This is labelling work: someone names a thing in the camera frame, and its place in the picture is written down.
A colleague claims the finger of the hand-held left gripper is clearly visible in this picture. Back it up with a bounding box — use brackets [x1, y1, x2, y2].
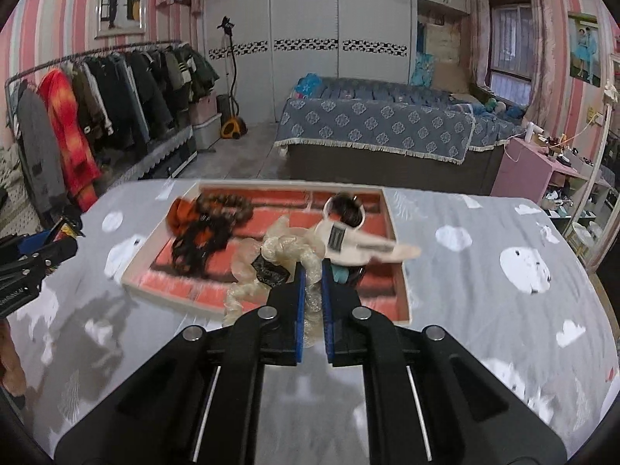
[0, 238, 79, 288]
[0, 229, 61, 266]

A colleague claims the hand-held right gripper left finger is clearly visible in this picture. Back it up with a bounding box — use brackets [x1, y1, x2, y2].
[53, 264, 307, 465]

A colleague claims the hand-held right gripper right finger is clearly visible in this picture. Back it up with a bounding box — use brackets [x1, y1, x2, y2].
[322, 259, 567, 465]

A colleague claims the white jewelry tray red lining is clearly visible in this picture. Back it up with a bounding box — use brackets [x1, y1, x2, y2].
[121, 181, 412, 327]

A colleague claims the cream scrunchie with black tag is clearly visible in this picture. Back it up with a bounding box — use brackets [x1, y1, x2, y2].
[223, 217, 326, 342]

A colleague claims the large cream snap hair clip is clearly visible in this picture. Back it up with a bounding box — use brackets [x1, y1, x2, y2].
[312, 220, 422, 267]

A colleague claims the black leather cord bracelet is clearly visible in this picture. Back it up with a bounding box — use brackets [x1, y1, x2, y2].
[172, 213, 233, 274]

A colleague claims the brown wooden bead bracelet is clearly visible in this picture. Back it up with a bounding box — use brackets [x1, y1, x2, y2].
[194, 193, 255, 226]

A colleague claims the person's left forearm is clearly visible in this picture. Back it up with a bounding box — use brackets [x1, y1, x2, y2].
[0, 322, 27, 410]

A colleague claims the red orange fleece coat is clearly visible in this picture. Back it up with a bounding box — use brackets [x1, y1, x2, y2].
[38, 69, 102, 207]

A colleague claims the orange bow scrunchie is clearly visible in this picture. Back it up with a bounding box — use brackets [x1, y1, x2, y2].
[167, 198, 200, 234]

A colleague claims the grey polar bear printed blanket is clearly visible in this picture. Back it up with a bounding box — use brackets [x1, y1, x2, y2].
[0, 179, 620, 465]

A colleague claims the row of dark hanging clothes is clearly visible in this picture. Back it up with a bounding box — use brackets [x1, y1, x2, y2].
[7, 43, 221, 214]

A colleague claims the yellow garment steamer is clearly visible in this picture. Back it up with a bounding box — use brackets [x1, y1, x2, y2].
[217, 15, 249, 140]

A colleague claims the sofa with blue patterned cover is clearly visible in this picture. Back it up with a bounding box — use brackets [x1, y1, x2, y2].
[274, 75, 526, 195]

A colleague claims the metal clothes rack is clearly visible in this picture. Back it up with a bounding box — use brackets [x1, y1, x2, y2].
[5, 39, 187, 107]

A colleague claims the pink storage box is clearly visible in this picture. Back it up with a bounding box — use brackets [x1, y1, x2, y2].
[189, 94, 224, 151]

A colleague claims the blue crumpled cloth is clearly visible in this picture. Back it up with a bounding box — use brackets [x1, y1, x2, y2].
[295, 72, 320, 100]

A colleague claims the pink desk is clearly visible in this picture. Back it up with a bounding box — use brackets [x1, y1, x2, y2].
[491, 136, 587, 204]

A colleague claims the teal hanging cloth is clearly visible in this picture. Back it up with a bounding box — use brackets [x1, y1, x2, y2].
[411, 22, 434, 85]

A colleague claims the white wardrobe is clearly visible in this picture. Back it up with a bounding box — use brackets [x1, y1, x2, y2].
[203, 0, 420, 124]

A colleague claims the white framed standing mirror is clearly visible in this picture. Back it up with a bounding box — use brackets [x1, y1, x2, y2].
[564, 55, 620, 272]

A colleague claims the pink floral curtain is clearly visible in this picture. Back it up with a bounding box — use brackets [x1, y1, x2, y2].
[528, 0, 565, 122]
[469, 0, 492, 90]

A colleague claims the window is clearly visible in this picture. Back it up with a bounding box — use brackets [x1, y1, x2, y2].
[487, 0, 534, 102]

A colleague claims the white cuff bracelet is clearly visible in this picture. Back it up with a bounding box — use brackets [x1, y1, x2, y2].
[324, 193, 366, 229]

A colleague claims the dark brown hair tie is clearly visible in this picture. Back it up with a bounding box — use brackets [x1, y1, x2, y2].
[334, 195, 364, 226]

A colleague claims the wall poster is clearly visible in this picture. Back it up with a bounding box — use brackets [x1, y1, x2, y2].
[568, 10, 602, 85]

